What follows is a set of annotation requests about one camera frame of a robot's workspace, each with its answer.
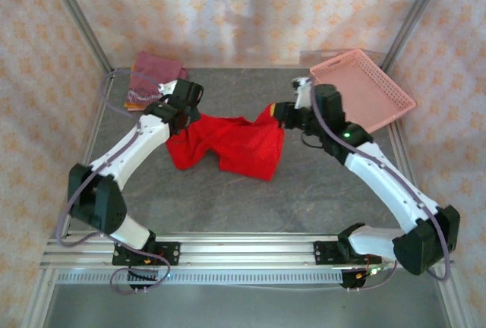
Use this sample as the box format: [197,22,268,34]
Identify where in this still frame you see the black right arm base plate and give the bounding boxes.
[313,240,383,267]

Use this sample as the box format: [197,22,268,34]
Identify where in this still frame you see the folded maroon t-shirt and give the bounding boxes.
[127,50,190,107]

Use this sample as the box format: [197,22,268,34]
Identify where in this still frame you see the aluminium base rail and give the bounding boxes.
[39,231,456,270]

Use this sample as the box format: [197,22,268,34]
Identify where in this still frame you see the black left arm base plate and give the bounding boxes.
[112,241,181,267]

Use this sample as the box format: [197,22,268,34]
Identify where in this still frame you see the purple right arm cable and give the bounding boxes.
[309,83,453,293]

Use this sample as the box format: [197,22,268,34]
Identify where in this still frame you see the red t-shirt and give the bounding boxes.
[165,102,286,182]

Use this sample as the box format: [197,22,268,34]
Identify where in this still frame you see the pink plastic basket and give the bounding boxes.
[309,48,418,134]

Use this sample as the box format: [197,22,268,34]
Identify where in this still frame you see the patterned fabric backdrop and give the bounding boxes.
[0,0,486,328]

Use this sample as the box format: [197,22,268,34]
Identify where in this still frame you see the slotted grey cable duct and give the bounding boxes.
[55,269,360,286]

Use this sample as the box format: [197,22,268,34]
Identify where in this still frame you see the aluminium frame post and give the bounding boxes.
[39,0,115,74]
[379,0,451,73]

